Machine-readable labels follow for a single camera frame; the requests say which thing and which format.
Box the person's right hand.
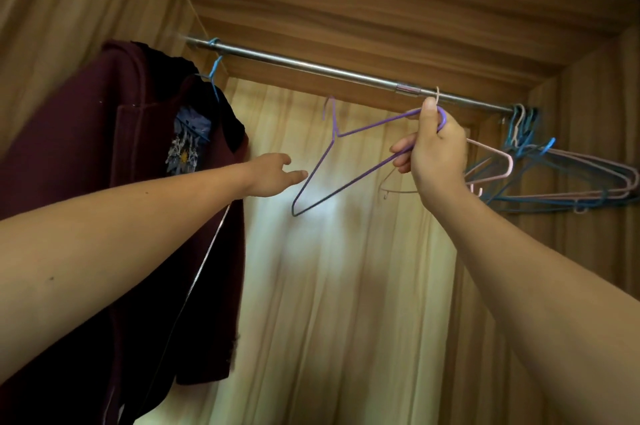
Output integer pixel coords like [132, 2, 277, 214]
[389, 96, 471, 213]

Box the person's left hand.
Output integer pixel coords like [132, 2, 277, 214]
[242, 152, 309, 199]

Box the purple wire hanger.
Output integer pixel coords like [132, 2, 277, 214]
[291, 95, 449, 218]

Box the black graphic t-shirt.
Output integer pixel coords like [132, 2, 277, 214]
[135, 42, 246, 176]

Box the blue wire hanger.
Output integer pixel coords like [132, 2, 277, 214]
[175, 37, 223, 141]

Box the wooden wardrobe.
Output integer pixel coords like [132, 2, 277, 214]
[0, 0, 640, 425]

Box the maroon zip jacket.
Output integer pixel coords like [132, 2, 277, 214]
[0, 39, 251, 425]

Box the person's left forearm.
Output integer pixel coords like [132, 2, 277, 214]
[0, 162, 251, 386]

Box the person's right forearm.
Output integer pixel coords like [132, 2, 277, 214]
[419, 185, 640, 425]

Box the metal hanging rod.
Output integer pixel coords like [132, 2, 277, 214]
[182, 35, 516, 116]

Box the pink wire hanger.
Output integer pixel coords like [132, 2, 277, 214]
[378, 86, 515, 201]

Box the bunch of wire hangers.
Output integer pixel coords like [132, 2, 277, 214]
[465, 103, 640, 216]

